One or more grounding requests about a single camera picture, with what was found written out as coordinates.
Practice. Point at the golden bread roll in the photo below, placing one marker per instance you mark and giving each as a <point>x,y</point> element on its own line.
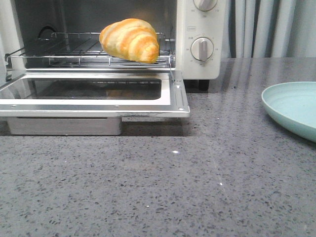
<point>131,39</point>

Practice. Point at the oven glass door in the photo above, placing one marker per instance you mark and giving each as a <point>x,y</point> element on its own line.
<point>89,102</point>

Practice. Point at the lower oven knob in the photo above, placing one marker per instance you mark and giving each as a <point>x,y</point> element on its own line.
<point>202,49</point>

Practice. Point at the oven knob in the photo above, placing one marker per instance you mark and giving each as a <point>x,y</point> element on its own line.
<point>205,5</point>
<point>202,49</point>

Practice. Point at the upper oven knob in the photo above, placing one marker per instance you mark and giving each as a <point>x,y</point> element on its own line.
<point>205,5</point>

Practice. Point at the white Toshiba toaster oven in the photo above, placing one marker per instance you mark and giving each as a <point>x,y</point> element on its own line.
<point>182,35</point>

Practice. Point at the grey curtain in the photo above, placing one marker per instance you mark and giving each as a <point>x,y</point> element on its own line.
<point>269,28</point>

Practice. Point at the light green plate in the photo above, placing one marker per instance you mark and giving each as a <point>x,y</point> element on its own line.
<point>293,106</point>

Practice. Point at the wire oven rack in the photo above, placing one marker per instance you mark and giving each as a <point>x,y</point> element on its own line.
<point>81,50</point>

